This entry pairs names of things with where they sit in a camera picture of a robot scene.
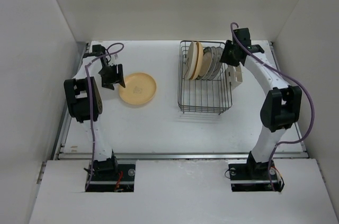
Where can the white plate black rings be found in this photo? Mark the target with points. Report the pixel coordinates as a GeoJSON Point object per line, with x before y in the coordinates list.
{"type": "Point", "coordinates": [218, 61]}

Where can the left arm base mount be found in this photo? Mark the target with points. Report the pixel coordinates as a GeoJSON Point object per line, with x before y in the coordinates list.
{"type": "Point", "coordinates": [119, 179]}

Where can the beige cutlery holder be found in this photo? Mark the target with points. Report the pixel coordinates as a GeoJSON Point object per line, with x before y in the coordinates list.
{"type": "Point", "coordinates": [234, 76]}

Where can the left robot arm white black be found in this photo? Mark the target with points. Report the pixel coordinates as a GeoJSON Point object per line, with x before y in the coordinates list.
{"type": "Point", "coordinates": [85, 105]}

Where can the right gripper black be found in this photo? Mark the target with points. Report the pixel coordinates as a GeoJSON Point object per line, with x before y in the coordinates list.
{"type": "Point", "coordinates": [225, 57]}

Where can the grey rimmed plate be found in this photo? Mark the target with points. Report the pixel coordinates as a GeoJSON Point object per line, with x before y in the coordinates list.
{"type": "Point", "coordinates": [213, 63]}

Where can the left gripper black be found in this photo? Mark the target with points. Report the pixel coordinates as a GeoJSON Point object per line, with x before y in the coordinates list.
{"type": "Point", "coordinates": [116, 78]}

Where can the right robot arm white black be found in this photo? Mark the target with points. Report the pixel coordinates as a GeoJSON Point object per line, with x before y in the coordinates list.
{"type": "Point", "coordinates": [271, 82]}

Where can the cream plate leftmost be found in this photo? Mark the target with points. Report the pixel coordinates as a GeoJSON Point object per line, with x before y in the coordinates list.
{"type": "Point", "coordinates": [191, 63]}

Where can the yellow plate with drawing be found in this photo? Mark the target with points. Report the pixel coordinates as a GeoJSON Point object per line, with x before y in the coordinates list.
{"type": "Point", "coordinates": [140, 88]}

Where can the aluminium rail side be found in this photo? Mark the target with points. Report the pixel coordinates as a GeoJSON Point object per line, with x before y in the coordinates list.
{"type": "Point", "coordinates": [291, 101]}

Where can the grey patterned plate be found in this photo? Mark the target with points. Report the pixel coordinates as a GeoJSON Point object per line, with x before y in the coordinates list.
{"type": "Point", "coordinates": [206, 63]}

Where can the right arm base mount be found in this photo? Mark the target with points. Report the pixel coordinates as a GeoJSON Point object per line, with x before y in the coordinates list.
{"type": "Point", "coordinates": [246, 179]}

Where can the black wire dish rack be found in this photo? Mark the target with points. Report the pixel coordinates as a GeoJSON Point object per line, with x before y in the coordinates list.
{"type": "Point", "coordinates": [209, 94]}

